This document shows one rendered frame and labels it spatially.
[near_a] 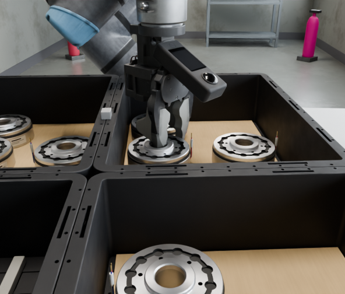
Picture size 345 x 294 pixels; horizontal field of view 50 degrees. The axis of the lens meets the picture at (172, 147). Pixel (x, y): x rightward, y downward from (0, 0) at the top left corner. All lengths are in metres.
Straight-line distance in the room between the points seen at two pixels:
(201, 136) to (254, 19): 6.02
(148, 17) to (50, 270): 0.38
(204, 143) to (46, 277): 0.47
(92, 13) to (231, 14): 6.06
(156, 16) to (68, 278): 0.38
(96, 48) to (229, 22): 5.78
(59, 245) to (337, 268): 0.30
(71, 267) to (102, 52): 0.71
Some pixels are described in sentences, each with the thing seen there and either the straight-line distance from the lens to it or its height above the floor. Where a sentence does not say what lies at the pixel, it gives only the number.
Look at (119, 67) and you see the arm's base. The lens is 0.94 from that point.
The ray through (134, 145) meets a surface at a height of 0.86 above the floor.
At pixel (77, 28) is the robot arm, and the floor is 1.04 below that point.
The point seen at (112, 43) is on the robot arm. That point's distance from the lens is 0.94.
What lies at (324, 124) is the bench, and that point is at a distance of 1.21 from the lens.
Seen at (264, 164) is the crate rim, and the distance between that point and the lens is 0.43.
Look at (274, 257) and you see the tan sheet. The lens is 0.46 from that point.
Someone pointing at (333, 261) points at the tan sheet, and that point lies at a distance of 0.47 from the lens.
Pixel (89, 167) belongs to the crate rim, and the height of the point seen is 0.93.
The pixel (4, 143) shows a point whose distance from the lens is 0.68.
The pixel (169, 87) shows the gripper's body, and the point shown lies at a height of 0.96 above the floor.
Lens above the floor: 1.13
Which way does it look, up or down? 26 degrees down
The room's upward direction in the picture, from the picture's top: straight up
